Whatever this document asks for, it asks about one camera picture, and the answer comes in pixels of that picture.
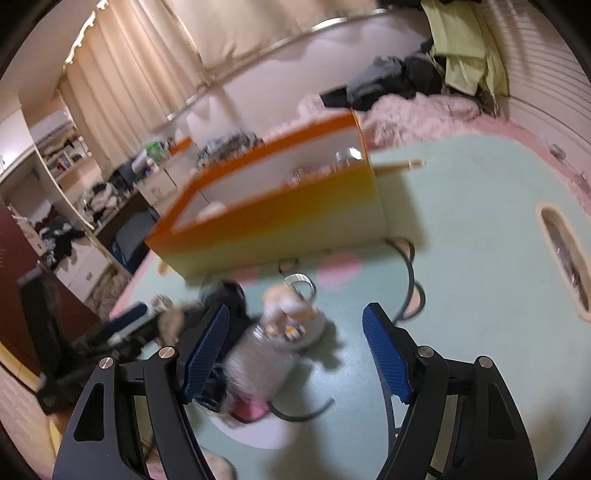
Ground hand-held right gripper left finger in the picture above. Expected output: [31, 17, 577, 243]
[53, 302, 232, 480]

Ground brown plush toy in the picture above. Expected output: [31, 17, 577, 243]
[157, 307, 197, 344]

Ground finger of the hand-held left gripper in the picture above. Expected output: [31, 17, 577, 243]
[107, 302, 153, 337]

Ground grey fluffy pompom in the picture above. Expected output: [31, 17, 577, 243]
[217, 323, 305, 411]

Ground beige plush doll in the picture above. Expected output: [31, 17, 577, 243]
[261, 284, 324, 342]

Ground pink fluffy blanket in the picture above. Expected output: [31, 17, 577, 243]
[295, 90, 490, 148]

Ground white desk with drawers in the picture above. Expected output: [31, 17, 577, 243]
[134, 136, 199, 208]

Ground clothes pile on desk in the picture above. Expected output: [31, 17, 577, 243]
[39, 217, 88, 268]

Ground grey patterned clothes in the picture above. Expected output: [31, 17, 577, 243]
[198, 131, 259, 162]

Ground beige curtain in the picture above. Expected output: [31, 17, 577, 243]
[58, 0, 384, 153]

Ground black furry toy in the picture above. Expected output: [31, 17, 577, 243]
[201, 279, 259, 342]

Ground orange cardboard box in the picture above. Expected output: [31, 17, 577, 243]
[144, 111, 391, 282]

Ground black chair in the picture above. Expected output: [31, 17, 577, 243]
[113, 210, 160, 273]

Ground pile of dark clothes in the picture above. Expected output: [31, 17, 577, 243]
[320, 39, 446, 112]

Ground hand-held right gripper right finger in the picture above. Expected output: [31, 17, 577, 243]
[361, 302, 539, 480]

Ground white air conditioner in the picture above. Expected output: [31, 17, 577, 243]
[30, 108, 77, 139]

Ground white wall shelf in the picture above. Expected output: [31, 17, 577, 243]
[28, 108, 93, 185]

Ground light green cloth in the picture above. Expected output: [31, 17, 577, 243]
[422, 0, 509, 97]

